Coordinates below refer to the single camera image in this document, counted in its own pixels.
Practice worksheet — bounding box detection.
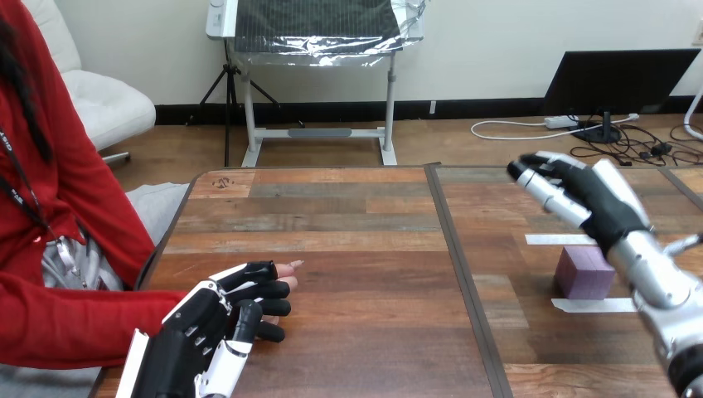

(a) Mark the dark screen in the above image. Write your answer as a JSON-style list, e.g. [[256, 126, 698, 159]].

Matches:
[[540, 48, 702, 146]]

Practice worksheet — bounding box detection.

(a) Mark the purple block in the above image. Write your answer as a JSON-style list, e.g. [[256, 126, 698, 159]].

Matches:
[[553, 245, 617, 302]]

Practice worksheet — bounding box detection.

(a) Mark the foil sheet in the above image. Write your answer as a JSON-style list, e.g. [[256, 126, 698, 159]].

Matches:
[[232, 0, 428, 69]]

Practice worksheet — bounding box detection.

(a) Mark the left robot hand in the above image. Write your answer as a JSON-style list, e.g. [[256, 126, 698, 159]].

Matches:
[[115, 260, 293, 398]]

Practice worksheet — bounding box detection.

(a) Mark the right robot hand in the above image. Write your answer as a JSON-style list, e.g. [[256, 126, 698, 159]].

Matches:
[[506, 151, 655, 257]]

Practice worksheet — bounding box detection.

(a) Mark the white power strip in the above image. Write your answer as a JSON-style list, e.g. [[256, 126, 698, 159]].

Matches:
[[543, 114, 581, 131]]

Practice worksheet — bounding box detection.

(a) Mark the person's forearm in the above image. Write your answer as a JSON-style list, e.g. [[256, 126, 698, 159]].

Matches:
[[0, 271, 189, 371]]

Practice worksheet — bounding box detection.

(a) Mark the white power cable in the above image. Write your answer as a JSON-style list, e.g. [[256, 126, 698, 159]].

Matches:
[[469, 113, 642, 142]]

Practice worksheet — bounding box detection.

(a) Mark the black tripod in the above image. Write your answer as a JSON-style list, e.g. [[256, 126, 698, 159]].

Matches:
[[187, 39, 307, 167]]

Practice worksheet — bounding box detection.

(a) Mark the white stand leg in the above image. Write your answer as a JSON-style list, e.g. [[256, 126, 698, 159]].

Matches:
[[683, 83, 703, 143]]

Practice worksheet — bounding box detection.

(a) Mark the person's hand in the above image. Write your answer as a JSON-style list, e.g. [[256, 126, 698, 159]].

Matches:
[[275, 260, 305, 292]]

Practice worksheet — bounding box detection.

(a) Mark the white cushioned chair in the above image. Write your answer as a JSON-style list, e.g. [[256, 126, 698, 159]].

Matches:
[[22, 0, 158, 167]]

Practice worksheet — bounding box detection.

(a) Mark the tangle of cables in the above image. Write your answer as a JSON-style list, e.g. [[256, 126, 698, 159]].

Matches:
[[568, 121, 703, 168]]

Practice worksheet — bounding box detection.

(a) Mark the white desk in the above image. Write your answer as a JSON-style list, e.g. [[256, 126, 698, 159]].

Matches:
[[206, 0, 427, 168]]

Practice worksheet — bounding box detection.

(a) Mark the person's body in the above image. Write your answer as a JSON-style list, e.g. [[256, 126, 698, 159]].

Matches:
[[0, 0, 192, 398]]

